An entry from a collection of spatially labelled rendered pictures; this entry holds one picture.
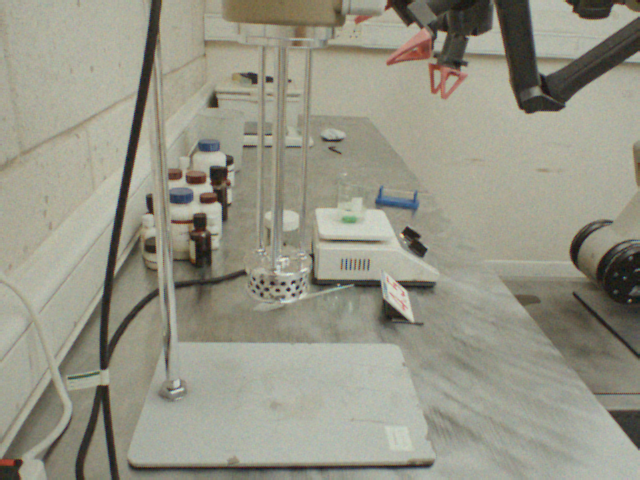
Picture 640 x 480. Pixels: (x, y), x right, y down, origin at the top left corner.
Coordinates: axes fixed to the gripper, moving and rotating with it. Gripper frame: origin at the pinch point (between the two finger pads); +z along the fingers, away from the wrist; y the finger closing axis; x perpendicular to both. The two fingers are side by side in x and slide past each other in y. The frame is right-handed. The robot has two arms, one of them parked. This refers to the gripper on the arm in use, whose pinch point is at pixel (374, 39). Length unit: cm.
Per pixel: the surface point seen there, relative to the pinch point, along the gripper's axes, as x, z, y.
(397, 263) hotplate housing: -1.4, 17.9, -33.4
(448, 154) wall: -153, -33, 15
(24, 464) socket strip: 41, 55, -36
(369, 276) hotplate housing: -1.6, 22.7, -32.7
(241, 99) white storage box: -86, 28, 56
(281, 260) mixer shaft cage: 33, 28, -32
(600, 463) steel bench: 22, 13, -65
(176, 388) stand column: 28, 46, -35
